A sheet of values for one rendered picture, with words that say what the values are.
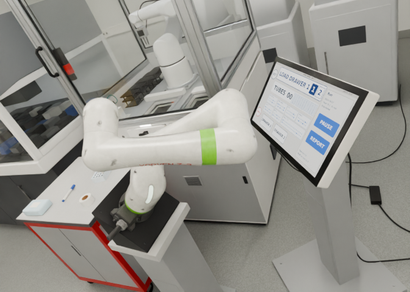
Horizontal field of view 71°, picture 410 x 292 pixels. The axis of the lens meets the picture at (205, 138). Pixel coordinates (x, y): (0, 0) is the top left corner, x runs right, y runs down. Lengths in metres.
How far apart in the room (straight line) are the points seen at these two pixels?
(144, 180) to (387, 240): 1.45
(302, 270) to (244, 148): 1.13
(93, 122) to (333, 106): 0.72
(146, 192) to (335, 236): 0.88
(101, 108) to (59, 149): 1.46
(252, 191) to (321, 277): 0.59
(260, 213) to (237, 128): 1.16
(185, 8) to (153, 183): 0.76
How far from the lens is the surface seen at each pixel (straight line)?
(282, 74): 1.22
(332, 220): 1.41
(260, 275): 1.94
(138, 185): 1.08
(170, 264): 1.39
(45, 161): 2.31
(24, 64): 2.34
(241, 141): 0.87
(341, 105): 0.94
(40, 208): 1.94
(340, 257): 1.63
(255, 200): 1.91
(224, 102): 0.97
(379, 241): 2.02
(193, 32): 1.39
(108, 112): 0.94
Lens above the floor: 1.63
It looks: 30 degrees down
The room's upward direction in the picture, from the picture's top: 23 degrees counter-clockwise
